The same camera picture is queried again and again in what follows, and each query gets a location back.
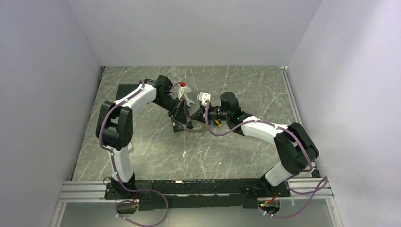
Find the yellow black screwdriver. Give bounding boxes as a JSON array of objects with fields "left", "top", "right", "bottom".
[{"left": 214, "top": 119, "right": 222, "bottom": 127}]

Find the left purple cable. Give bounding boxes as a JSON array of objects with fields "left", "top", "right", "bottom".
[{"left": 98, "top": 79, "right": 169, "bottom": 226}]

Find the black flat pad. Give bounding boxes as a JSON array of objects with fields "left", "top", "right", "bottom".
[{"left": 115, "top": 84, "right": 139, "bottom": 100}]

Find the grey rectangular box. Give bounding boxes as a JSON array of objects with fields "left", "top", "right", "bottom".
[{"left": 128, "top": 143, "right": 133, "bottom": 153}]

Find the large grey key ring disc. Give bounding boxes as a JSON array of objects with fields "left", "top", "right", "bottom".
[{"left": 184, "top": 123, "right": 207, "bottom": 134}]

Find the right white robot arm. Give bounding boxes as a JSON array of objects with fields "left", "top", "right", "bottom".
[{"left": 191, "top": 92, "right": 319, "bottom": 196}]

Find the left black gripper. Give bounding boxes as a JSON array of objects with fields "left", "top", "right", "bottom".
[{"left": 153, "top": 95, "right": 189, "bottom": 126}]

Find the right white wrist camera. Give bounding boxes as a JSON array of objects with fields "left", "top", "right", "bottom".
[{"left": 198, "top": 92, "right": 211, "bottom": 107}]

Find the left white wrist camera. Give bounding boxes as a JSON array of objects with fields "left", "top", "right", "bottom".
[{"left": 178, "top": 81, "right": 192, "bottom": 102}]

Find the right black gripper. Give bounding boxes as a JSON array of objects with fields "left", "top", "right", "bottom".
[{"left": 190, "top": 105, "right": 230, "bottom": 126}]

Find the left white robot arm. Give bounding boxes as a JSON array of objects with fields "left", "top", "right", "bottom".
[{"left": 96, "top": 75, "right": 193, "bottom": 199}]

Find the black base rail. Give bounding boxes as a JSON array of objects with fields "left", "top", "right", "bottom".
[{"left": 104, "top": 178, "right": 290, "bottom": 211}]

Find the silver open-end wrench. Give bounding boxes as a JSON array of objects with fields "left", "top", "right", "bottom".
[{"left": 173, "top": 77, "right": 195, "bottom": 107}]

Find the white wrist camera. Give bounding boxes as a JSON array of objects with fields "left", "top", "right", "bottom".
[
  {"left": 198, "top": 92, "right": 211, "bottom": 107},
  {"left": 178, "top": 81, "right": 192, "bottom": 102}
]

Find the black network switch box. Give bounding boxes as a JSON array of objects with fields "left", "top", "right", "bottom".
[{"left": 172, "top": 119, "right": 185, "bottom": 133}]

